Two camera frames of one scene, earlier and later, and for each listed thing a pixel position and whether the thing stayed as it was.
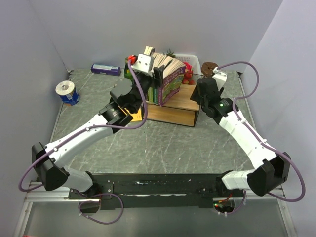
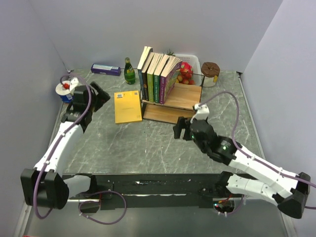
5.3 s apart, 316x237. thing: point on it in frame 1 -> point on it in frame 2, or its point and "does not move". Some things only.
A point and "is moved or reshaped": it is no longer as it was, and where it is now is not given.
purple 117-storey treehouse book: (173, 75) is moved or reshaped
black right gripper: (195, 96) -> (182, 123)
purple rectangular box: (108, 69) does not move
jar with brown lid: (207, 67) does not move
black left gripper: (158, 73) -> (101, 98)
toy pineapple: (170, 54) does not move
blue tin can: (71, 99) does not move
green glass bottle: (127, 72) does not move
